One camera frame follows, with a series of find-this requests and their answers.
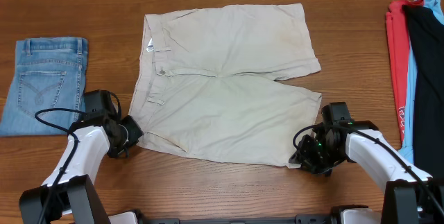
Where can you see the beige cotton shorts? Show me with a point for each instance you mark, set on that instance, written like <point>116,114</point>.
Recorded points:
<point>213,86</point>

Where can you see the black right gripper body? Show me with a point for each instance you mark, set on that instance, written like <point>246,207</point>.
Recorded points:
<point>321,157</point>

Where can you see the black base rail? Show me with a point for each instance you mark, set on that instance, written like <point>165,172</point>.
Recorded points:
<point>236,220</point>

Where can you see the folded blue denim jeans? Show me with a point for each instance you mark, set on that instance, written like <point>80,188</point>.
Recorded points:
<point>49,73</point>

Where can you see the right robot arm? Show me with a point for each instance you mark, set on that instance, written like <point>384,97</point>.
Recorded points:
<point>411,195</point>

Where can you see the red t-shirt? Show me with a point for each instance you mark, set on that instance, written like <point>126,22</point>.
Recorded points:
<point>399,48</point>

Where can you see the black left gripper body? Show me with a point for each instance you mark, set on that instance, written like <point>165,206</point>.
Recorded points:
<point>130,132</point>

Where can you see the black garment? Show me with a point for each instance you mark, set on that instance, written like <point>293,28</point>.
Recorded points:
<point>426,37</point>

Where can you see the light blue t-shirt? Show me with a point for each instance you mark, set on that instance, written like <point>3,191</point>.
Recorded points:
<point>407,145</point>

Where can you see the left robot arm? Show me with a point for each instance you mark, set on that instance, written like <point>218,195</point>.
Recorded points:
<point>100,131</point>

